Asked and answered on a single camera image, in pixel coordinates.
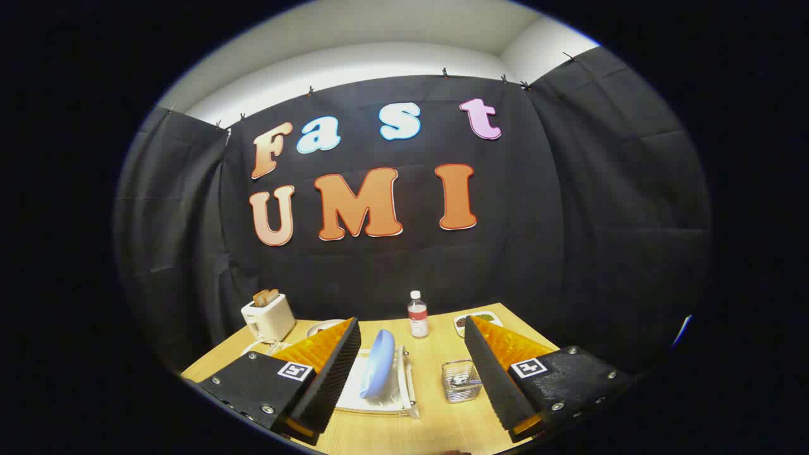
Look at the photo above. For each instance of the clear plastic water bottle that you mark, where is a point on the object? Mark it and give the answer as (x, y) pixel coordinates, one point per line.
(418, 322)

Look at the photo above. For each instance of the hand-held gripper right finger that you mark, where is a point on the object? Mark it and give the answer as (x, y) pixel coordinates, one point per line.
(493, 379)

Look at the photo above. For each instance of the white dish rack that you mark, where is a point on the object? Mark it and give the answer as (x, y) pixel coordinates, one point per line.
(393, 397)

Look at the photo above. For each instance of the white toaster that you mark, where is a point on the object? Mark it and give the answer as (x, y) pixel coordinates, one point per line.
(268, 319)

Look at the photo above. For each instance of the white plate with meat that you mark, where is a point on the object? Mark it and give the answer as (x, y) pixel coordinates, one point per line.
(323, 326)

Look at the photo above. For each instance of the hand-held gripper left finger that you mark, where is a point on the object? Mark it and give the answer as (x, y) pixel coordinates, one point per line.
(335, 379)

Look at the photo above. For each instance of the blue plate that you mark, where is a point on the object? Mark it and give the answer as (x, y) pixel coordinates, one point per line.
(377, 366)

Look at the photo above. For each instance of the toasted bread slice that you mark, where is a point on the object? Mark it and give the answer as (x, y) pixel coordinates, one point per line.
(272, 295)
(260, 297)

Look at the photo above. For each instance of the white divided food dish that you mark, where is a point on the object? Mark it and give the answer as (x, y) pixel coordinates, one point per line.
(469, 320)

